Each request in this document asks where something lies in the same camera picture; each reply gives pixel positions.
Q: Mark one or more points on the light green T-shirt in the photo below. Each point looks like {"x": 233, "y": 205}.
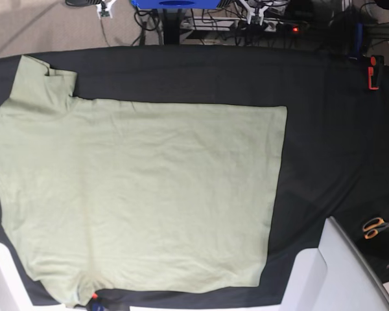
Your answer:
{"x": 111, "y": 194}

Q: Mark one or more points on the black stand pole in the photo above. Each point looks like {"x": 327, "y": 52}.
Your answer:
{"x": 171, "y": 20}

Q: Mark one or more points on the black table cloth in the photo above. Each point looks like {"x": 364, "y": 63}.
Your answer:
{"x": 335, "y": 155}

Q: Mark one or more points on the blue box on stand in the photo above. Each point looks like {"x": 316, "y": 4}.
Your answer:
{"x": 175, "y": 4}

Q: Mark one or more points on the red black clamp right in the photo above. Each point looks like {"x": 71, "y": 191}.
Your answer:
{"x": 375, "y": 72}

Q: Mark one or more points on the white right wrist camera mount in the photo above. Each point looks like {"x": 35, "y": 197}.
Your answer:
{"x": 104, "y": 9}

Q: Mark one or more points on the white frame piece right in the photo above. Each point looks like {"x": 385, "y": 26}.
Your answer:
{"x": 333, "y": 276}

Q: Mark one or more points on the white frame piece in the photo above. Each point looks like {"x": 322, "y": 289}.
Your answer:
{"x": 13, "y": 295}
{"x": 333, "y": 276}

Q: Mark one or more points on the orange handled scissors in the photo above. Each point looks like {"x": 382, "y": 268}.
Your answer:
{"x": 373, "y": 227}

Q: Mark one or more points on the white frame piece left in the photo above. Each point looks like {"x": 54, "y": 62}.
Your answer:
{"x": 13, "y": 295}

